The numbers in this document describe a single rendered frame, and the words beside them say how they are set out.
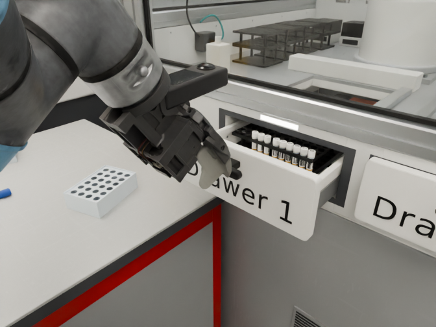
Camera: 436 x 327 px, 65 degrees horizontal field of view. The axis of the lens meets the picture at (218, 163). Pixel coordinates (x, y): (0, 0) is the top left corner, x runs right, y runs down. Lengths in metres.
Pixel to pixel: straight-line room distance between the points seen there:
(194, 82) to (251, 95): 0.25
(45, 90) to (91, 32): 0.06
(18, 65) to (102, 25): 0.11
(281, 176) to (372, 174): 0.14
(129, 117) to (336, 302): 0.57
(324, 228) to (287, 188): 0.19
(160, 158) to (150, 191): 0.38
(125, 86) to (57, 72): 0.07
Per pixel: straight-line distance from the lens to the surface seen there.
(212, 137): 0.43
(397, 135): 0.56
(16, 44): 0.22
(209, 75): 0.44
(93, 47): 0.32
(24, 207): 0.80
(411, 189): 0.57
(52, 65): 0.30
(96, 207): 0.70
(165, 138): 0.41
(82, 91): 1.28
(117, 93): 0.35
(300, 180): 0.50
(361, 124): 0.57
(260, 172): 0.54
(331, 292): 0.77
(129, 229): 0.67
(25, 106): 0.27
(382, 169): 0.57
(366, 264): 0.69
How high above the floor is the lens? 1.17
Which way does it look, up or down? 29 degrees down
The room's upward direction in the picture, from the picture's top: straight up
